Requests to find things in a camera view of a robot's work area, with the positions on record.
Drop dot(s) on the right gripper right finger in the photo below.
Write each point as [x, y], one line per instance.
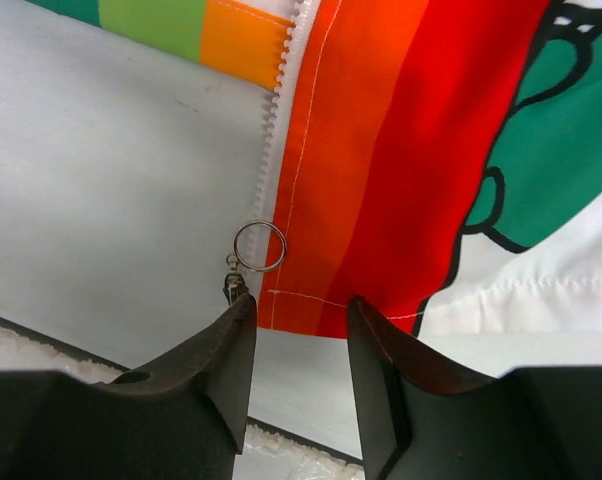
[381, 357]

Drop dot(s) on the rainbow white kids jacket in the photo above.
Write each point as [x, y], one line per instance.
[442, 159]

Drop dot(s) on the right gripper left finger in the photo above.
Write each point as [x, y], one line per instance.
[184, 413]

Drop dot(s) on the metal zipper pull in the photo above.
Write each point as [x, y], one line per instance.
[249, 256]

